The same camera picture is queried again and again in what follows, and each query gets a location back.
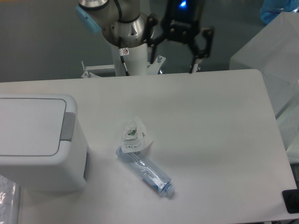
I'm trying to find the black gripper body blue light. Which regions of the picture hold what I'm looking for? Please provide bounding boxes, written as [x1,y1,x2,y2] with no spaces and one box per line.
[161,0,201,44]

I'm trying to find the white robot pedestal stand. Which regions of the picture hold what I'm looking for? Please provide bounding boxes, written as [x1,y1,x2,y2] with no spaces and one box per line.
[81,44,166,78]

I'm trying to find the white push-lid trash can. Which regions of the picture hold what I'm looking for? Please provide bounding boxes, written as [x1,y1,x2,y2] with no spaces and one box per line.
[0,93,89,192]

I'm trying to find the black device at table edge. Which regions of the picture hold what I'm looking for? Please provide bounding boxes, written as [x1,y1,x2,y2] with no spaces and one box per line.
[282,189,299,214]

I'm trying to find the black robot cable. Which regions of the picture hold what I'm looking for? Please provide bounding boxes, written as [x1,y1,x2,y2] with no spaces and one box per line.
[118,36,130,77]

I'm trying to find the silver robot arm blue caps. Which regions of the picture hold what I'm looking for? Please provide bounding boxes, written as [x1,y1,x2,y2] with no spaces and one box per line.
[76,0,214,76]

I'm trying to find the translucent plastic storage box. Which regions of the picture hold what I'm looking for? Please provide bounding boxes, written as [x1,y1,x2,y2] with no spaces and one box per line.
[229,12,299,164]

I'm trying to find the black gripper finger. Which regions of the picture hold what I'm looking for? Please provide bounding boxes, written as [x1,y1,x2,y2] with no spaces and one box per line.
[142,14,166,64]
[188,27,214,73]

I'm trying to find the blue plastic bag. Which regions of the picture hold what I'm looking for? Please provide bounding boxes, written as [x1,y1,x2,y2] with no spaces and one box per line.
[260,0,299,25]

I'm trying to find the clear plastic sheet bottom left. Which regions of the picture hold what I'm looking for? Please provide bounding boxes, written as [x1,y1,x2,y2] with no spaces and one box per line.
[0,176,21,224]

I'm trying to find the white plastic wrapper green print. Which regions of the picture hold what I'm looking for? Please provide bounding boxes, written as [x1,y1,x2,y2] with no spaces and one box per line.
[121,116,154,154]

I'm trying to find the clear crushed plastic bottle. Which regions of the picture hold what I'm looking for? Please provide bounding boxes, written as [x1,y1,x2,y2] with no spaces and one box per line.
[116,147,175,198]

